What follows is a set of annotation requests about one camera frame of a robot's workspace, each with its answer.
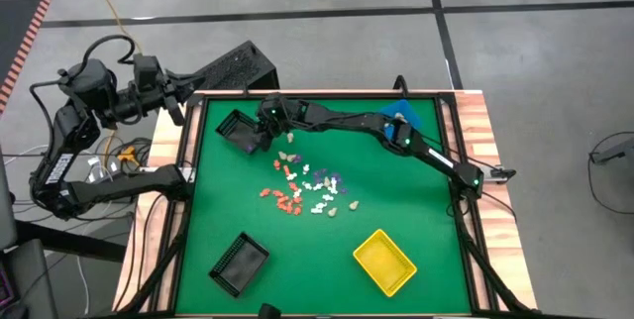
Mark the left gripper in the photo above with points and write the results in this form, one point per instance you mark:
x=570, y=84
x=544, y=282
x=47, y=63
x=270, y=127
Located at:
x=166, y=91

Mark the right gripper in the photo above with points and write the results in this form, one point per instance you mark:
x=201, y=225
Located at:
x=277, y=113

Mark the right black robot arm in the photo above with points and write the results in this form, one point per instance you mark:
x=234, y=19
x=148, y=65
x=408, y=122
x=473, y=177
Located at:
x=436, y=158

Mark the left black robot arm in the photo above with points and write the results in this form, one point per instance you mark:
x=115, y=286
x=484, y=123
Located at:
x=124, y=187

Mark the black plastic mesh basket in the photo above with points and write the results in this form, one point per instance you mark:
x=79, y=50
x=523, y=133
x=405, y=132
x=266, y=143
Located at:
x=240, y=264
x=230, y=123

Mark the black computer tower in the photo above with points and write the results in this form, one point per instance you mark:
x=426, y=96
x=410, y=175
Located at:
x=238, y=66

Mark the blue plastic mesh basket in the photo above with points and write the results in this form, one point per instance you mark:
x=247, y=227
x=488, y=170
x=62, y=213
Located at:
x=403, y=110

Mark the yellow plastic mesh basket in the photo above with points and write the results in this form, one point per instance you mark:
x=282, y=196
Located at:
x=384, y=262

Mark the hazard-striped black floor mat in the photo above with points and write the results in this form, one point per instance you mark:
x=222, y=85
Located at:
x=15, y=27

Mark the small grey hub box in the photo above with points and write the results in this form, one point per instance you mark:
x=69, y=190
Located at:
x=500, y=174

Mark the wooden table border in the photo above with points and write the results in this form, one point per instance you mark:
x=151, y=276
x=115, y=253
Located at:
x=490, y=230

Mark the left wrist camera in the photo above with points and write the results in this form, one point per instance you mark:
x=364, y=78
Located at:
x=147, y=72

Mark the black clamp mount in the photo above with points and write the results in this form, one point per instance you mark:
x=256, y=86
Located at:
x=400, y=85

